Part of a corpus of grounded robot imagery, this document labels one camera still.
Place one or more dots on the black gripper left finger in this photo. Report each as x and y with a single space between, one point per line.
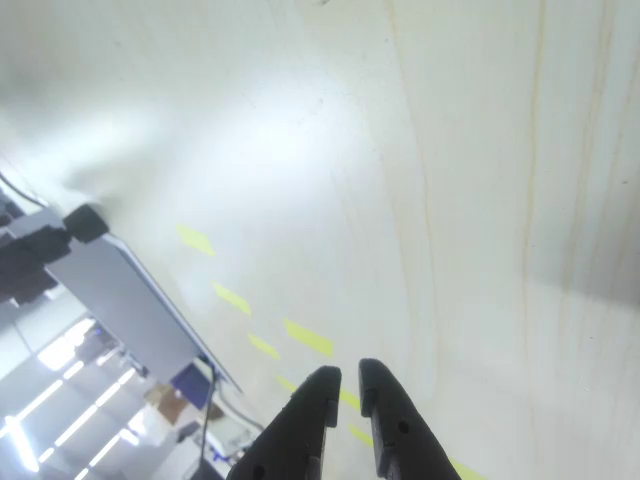
295 435

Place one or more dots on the yellow tape strip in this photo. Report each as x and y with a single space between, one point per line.
467 471
287 382
231 298
308 337
263 346
361 435
350 398
196 240

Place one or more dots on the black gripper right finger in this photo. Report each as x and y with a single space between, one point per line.
400 435

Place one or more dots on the black clamp block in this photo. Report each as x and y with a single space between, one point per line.
86 223

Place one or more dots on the grey flat panel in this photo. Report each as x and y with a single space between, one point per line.
120 310

